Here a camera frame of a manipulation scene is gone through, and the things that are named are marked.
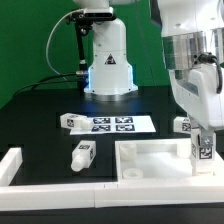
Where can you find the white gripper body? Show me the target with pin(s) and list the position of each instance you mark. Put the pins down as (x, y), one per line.
(195, 91)

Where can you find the black camera on stand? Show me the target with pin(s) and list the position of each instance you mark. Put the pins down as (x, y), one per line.
(83, 20)

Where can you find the white U-shaped fence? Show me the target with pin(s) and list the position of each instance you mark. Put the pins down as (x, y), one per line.
(199, 189)

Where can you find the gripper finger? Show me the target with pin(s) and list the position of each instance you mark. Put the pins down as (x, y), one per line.
(206, 137)

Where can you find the paper sheet with markers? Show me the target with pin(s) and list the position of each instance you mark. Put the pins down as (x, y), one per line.
(119, 124)

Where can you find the white square table top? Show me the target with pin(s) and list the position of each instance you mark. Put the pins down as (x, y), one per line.
(164, 162)

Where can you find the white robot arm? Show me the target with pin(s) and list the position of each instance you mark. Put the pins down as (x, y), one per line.
(193, 48)

